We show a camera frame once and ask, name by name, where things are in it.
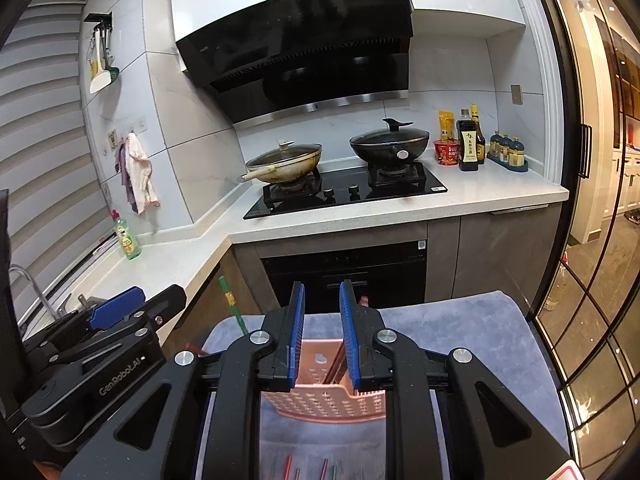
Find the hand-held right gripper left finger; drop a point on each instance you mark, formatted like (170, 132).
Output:
(296, 335)

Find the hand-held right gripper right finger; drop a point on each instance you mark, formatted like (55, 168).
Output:
(348, 335)

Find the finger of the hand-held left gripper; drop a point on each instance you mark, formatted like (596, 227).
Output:
(152, 345)
(117, 305)

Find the dark maroon chopstick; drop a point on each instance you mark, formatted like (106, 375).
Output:
(336, 360)

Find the pink perforated utensil holder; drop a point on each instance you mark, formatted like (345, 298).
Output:
(325, 400)

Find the sink soap dispenser pump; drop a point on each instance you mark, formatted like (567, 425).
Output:
(82, 302)

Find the black built-in oven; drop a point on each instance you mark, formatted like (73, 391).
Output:
(350, 270)

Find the green dish soap bottle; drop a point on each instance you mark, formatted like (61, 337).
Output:
(127, 240)

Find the chrome faucet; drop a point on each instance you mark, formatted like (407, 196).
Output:
(35, 295)

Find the blue-grey plush cloth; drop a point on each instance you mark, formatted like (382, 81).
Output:
(450, 320)

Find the red chopstick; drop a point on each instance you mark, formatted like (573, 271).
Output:
(324, 469)
(287, 467)

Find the purple hanging cloth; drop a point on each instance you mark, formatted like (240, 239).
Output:
(121, 170)

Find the white pink hanging cloth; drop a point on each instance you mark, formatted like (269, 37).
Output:
(140, 170)

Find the black gas stove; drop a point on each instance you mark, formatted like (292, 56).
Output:
(345, 195)

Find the brown lower cabinets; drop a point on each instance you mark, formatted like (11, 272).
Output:
(490, 255)

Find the beige wok with lid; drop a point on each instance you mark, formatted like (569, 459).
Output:
(285, 162)

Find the white window blinds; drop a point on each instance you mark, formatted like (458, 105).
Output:
(45, 135)

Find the black wok with lid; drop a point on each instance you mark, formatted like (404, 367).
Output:
(390, 142)

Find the speckled white countertop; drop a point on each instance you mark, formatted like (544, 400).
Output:
(490, 185)

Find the red instant noodle cup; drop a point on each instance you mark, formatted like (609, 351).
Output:
(446, 152)

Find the dark soy sauce bottle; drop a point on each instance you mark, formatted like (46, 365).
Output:
(468, 147)

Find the white hanging spatula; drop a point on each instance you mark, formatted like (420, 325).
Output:
(99, 80)

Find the green hanging utensil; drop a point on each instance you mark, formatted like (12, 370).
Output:
(114, 74)

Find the yellow seasoning packet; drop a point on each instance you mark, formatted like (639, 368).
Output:
(446, 125)

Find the brown sauce bottle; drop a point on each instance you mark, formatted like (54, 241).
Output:
(481, 145)

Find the spice jar set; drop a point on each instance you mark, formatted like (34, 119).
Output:
(507, 152)

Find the black framed glass door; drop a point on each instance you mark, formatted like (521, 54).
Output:
(590, 210)

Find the black range hood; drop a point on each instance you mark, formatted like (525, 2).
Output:
(300, 50)

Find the wall socket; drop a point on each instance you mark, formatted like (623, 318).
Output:
(113, 138)

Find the black wall hook rail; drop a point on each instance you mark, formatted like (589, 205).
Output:
(97, 17)

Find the wall switch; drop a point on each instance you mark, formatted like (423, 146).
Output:
(516, 94)

